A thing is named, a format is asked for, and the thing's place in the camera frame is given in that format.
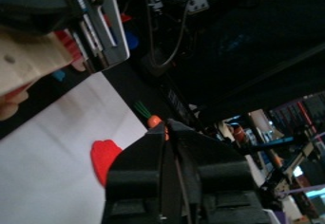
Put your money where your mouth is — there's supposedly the purple strap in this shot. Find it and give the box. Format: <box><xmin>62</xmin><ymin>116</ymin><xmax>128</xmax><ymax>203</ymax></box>
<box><xmin>278</xmin><ymin>183</ymin><xmax>325</xmax><ymax>198</ymax></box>

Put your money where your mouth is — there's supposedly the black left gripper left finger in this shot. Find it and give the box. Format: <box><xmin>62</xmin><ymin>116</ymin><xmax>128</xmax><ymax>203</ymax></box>
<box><xmin>101</xmin><ymin>124</ymin><xmax>171</xmax><ymax>224</ymax></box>

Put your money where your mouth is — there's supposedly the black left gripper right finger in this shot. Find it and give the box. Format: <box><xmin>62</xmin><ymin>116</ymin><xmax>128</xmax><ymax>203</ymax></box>
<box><xmin>166</xmin><ymin>118</ymin><xmax>272</xmax><ymax>224</ymax></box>

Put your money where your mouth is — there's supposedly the flat orange-red dough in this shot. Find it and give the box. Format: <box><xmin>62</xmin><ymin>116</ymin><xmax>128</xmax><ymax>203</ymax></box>
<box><xmin>89</xmin><ymin>140</ymin><xmax>125</xmax><ymax>188</ymax></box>

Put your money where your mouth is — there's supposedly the white cutting board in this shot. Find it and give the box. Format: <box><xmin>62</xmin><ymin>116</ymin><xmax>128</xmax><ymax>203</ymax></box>
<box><xmin>0</xmin><ymin>70</ymin><xmax>150</xmax><ymax>224</ymax></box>

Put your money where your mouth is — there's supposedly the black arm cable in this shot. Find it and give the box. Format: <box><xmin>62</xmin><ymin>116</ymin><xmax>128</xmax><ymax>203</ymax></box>
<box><xmin>145</xmin><ymin>0</ymin><xmax>212</xmax><ymax>77</ymax></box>

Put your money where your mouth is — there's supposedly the wooden drawer box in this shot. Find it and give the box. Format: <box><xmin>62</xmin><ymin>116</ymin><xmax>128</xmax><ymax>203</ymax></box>
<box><xmin>0</xmin><ymin>28</ymin><xmax>77</xmax><ymax>97</ymax></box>

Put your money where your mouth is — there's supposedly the toy carrot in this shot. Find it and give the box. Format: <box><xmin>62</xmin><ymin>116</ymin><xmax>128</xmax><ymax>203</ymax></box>
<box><xmin>134</xmin><ymin>101</ymin><xmax>171</xmax><ymax>140</ymax></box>

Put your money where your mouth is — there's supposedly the black frame beam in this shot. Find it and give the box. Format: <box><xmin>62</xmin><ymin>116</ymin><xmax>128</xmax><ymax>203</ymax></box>
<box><xmin>187</xmin><ymin>42</ymin><xmax>325</xmax><ymax>124</ymax></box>

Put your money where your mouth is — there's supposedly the small blue object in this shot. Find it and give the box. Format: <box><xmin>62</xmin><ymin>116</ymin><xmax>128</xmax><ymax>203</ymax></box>
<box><xmin>53</xmin><ymin>70</ymin><xmax>68</xmax><ymax>82</ymax></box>

